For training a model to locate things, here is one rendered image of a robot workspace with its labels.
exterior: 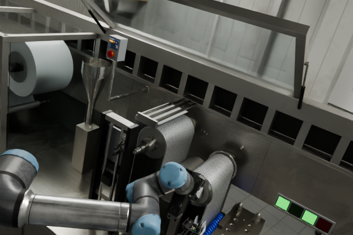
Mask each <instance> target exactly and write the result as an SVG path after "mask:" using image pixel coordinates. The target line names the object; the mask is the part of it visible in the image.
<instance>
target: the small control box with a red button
mask: <svg viewBox="0 0 353 235"><path fill-rule="evenodd" d="M127 43H128V39H126V38H124V37H121V36H118V35H109V38H108V45H107V52H106V57H107V58H110V59H112V60H114V61H124V59H125V55H126V49H127Z"/></svg>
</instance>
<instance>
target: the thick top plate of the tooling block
mask: <svg viewBox="0 0 353 235"><path fill-rule="evenodd" d="M236 206H237V204H235V205H234V206H233V208H232V209H231V210H230V212H229V213H228V215H230V216H231V218H230V220H229V221H228V222H227V224H226V225H225V226H224V228H223V229H222V230H221V229H220V228H218V227H217V228H216V229H215V230H214V231H213V233H212V234H211V235H259V233H260V232H261V230H262V228H263V225H264V223H265V221H266V220H264V219H263V218H261V220H260V223H255V222H254V221H253V218H254V216H255V214H254V213H252V212H250V211H249V210H247V209H245V208H243V209H242V212H241V213H239V212H237V211H235V208H236Z"/></svg>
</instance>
